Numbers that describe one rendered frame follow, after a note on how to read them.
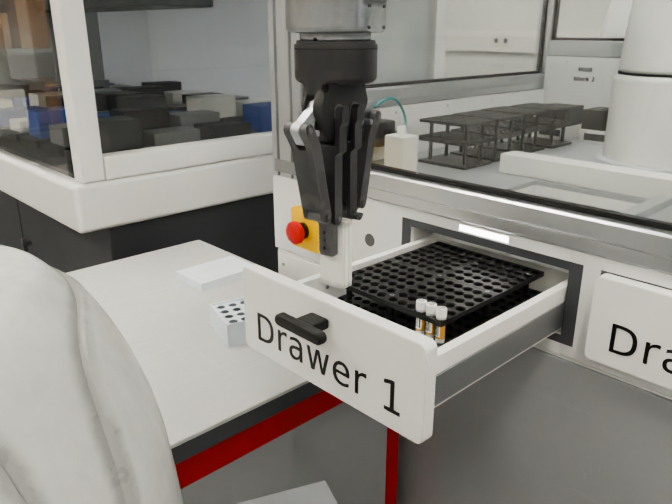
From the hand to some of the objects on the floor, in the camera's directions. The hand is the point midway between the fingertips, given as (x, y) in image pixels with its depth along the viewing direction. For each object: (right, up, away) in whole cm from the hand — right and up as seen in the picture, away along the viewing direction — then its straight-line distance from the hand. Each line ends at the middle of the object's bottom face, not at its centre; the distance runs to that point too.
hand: (336, 252), depth 63 cm
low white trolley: (-30, -83, +63) cm, 109 cm away
